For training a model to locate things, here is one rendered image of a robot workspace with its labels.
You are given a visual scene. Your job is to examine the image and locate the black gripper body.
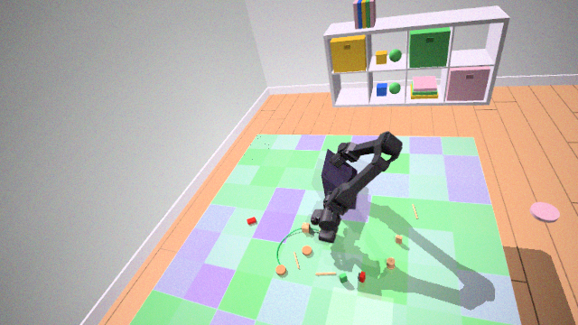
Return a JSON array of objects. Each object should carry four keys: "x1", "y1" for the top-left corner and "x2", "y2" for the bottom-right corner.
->
[{"x1": 318, "y1": 214, "x2": 340, "y2": 243}]

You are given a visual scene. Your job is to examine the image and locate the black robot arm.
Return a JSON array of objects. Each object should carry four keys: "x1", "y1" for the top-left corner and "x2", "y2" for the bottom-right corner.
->
[{"x1": 311, "y1": 131, "x2": 403, "y2": 231}]

